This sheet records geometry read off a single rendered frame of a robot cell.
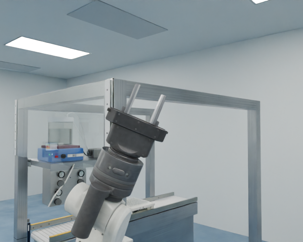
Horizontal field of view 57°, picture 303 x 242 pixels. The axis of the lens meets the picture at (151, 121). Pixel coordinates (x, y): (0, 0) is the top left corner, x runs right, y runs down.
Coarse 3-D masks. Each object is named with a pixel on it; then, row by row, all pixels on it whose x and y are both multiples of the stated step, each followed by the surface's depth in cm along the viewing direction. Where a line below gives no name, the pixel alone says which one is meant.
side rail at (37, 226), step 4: (172, 192) 262; (152, 196) 246; (156, 196) 247; (160, 196) 251; (164, 196) 255; (168, 196) 258; (148, 200) 240; (152, 200) 244; (72, 216) 191; (52, 220) 182; (56, 220) 183; (60, 220) 185; (64, 220) 187; (68, 220) 189; (36, 224) 174; (40, 224) 176; (44, 224) 178; (48, 224) 179; (52, 224) 181; (32, 228) 173; (36, 228) 174
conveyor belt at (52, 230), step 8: (160, 200) 246; (168, 200) 246; (176, 200) 246; (144, 216) 203; (64, 224) 184; (72, 224) 184; (32, 232) 172; (40, 232) 170; (48, 232) 170; (56, 232) 170; (40, 240) 162; (48, 240) 158
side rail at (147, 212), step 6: (192, 198) 239; (168, 204) 220; (174, 204) 223; (180, 204) 228; (150, 210) 205; (156, 210) 209; (162, 210) 213; (132, 216) 193; (138, 216) 197; (66, 234) 159; (72, 234) 162; (54, 240) 154; (60, 240) 157
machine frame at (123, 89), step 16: (128, 96) 105; (144, 96) 110; (160, 96) 117; (176, 96) 124; (192, 96) 132; (208, 96) 141; (224, 96) 151; (144, 112) 242; (256, 112) 177; (256, 128) 176; (256, 144) 176; (16, 160) 171; (256, 160) 175; (16, 176) 170; (256, 176) 175; (16, 192) 170; (256, 192) 175; (16, 208) 169; (256, 208) 175; (16, 224) 169; (256, 224) 174; (16, 240) 168; (256, 240) 174
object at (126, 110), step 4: (136, 84) 53; (136, 88) 53; (132, 92) 53; (136, 92) 53; (132, 96) 53; (128, 100) 54; (132, 100) 53; (128, 104) 53; (124, 108) 53; (128, 108) 53; (124, 112) 53; (128, 112) 53
